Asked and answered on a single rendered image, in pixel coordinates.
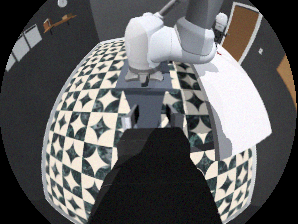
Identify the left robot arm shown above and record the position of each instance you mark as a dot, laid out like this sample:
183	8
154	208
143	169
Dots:
221	18

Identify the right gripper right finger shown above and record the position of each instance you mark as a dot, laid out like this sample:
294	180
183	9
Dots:
175	118

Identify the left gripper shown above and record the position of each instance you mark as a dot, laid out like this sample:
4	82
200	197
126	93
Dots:
218	33

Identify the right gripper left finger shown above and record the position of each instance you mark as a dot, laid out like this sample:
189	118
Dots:
129	120

